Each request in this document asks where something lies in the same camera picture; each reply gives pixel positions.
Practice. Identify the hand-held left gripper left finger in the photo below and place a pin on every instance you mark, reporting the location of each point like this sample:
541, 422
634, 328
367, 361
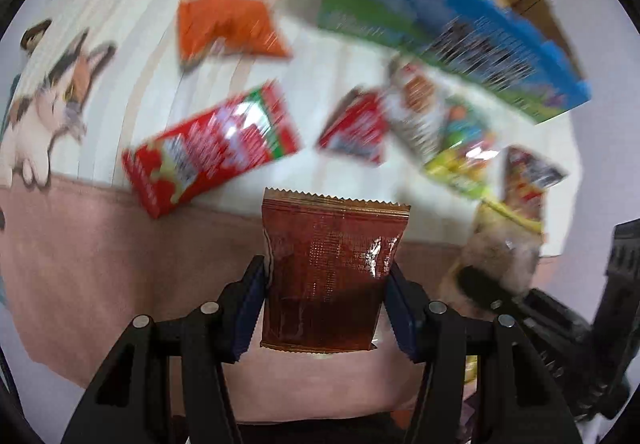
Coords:
247, 309

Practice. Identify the brown foil snack packet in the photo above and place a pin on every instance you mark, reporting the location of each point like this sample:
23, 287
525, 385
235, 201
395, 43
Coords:
330, 269

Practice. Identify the small red snack packet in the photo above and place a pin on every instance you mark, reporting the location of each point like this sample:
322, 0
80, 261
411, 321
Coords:
357, 126

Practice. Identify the blue printed cardboard box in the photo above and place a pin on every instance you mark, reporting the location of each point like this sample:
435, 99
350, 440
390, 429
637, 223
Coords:
450, 24

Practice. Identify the pink blanket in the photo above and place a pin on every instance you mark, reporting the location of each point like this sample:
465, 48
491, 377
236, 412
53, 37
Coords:
125, 274

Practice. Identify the beige snack packet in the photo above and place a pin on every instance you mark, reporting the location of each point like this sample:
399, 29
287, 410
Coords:
495, 244

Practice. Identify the orange snack packet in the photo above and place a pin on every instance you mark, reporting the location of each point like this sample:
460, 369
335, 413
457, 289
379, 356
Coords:
225, 26

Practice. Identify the colourful gummy candy packet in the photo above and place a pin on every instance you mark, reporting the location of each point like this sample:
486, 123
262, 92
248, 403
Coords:
440, 129

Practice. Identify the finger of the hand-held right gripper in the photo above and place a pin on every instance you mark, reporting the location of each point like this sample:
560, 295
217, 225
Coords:
487, 289

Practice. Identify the red yellow snack packet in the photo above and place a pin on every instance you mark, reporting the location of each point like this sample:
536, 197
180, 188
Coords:
527, 184

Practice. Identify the striped white blanket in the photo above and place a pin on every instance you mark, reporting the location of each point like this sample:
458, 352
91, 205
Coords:
150, 74

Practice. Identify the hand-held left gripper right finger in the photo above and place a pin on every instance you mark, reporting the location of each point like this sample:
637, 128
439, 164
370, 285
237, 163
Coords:
402, 320

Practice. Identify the large red snack packet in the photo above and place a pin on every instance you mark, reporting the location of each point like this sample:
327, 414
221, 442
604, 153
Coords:
210, 149

